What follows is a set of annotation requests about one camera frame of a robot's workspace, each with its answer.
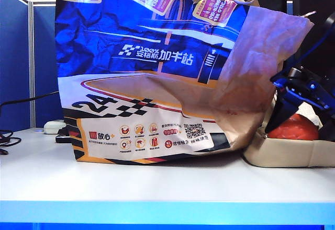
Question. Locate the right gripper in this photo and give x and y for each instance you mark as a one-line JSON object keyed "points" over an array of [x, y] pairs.
{"points": [[306, 86]]}

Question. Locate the plastic-wrapped orange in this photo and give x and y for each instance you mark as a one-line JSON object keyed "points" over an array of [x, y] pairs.
{"points": [[293, 130]]}

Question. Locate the printed brown paper bag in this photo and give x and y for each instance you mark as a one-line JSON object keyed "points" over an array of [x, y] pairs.
{"points": [[157, 57]]}

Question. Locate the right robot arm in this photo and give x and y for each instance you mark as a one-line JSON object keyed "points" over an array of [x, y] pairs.
{"points": [[331, 23]]}

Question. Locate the white desk calendar card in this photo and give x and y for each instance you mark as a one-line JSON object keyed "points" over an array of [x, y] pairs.
{"points": [[311, 115]]}

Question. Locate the black computer keyboard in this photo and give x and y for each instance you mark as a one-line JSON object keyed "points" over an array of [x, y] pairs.
{"points": [[62, 139]]}

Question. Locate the white oval device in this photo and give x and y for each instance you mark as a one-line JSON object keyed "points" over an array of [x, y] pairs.
{"points": [[53, 126]]}

